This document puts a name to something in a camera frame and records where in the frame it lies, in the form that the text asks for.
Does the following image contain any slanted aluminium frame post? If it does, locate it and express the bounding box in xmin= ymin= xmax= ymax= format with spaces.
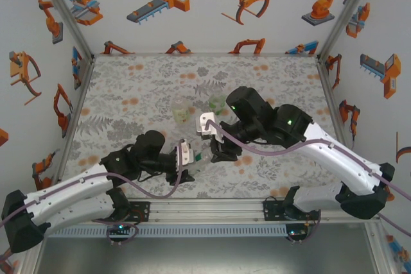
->
xmin=317 ymin=0 xmax=383 ymax=62
xmin=31 ymin=0 xmax=96 ymax=60

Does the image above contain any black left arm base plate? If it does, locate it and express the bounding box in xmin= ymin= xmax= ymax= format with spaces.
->
xmin=107 ymin=201 xmax=152 ymax=223

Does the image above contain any clear bottle pale yellow label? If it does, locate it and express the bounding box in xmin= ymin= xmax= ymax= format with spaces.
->
xmin=171 ymin=96 xmax=193 ymax=124

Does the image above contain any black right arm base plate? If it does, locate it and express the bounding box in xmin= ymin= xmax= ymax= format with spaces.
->
xmin=262 ymin=198 xmax=322 ymax=223

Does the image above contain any clear bottle bright green label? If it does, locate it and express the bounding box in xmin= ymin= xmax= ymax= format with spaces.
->
xmin=208 ymin=92 xmax=228 ymax=116

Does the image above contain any long aluminium base rail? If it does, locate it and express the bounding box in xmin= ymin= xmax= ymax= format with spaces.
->
xmin=62 ymin=197 xmax=381 ymax=224

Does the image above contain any short aluminium frame leg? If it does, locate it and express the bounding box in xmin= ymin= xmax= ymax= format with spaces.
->
xmin=364 ymin=222 xmax=398 ymax=274
xmin=12 ymin=248 xmax=44 ymax=274

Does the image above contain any slotted grey cable duct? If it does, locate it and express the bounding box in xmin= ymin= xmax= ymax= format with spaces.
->
xmin=48 ymin=224 xmax=288 ymax=239

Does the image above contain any thin aluminium table edge rail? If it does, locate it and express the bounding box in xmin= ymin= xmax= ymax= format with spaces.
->
xmin=92 ymin=51 xmax=321 ymax=58

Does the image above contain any grey metal panel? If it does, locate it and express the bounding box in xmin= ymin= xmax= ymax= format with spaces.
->
xmin=31 ymin=237 xmax=376 ymax=274

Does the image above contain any aluminium table side rail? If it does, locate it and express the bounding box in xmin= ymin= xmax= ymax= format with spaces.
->
xmin=53 ymin=55 xmax=97 ymax=188
xmin=316 ymin=55 xmax=380 ymax=220

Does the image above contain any grey floral table mat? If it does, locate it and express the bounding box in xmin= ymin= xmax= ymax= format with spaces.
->
xmin=55 ymin=55 xmax=358 ymax=200

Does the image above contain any small green-lit circuit board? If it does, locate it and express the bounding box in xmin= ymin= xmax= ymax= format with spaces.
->
xmin=285 ymin=227 xmax=309 ymax=238
xmin=107 ymin=223 xmax=136 ymax=235

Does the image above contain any clear bottle dark green label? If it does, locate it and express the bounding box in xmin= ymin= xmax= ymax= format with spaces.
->
xmin=189 ymin=151 xmax=213 ymax=173

